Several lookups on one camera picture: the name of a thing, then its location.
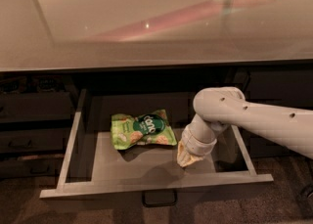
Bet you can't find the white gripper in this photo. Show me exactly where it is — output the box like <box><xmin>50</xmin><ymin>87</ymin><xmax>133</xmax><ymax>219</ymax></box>
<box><xmin>176</xmin><ymin>124</ymin><xmax>217</xmax><ymax>167</ymax></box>

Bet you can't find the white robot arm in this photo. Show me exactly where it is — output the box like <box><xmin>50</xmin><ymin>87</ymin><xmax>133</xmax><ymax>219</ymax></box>
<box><xmin>177</xmin><ymin>87</ymin><xmax>313</xmax><ymax>167</ymax></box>

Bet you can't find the dark grey cabinet door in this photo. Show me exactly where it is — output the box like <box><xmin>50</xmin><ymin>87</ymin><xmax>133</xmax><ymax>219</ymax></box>
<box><xmin>228</xmin><ymin>66</ymin><xmax>313</xmax><ymax>158</ymax></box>

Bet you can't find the green snack bag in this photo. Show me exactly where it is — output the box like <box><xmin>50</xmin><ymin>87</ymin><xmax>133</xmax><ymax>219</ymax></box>
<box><xmin>111</xmin><ymin>110</ymin><xmax>177</xmax><ymax>151</ymax></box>

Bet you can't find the dark grey drawer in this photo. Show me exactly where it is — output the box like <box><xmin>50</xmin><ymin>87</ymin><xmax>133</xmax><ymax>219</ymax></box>
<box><xmin>0</xmin><ymin>128</ymin><xmax>69</xmax><ymax>154</ymax></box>
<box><xmin>40</xmin><ymin>90</ymin><xmax>273</xmax><ymax>211</ymax></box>
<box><xmin>0</xmin><ymin>92</ymin><xmax>73</xmax><ymax>123</ymax></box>
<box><xmin>0</xmin><ymin>154</ymin><xmax>64</xmax><ymax>179</ymax></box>

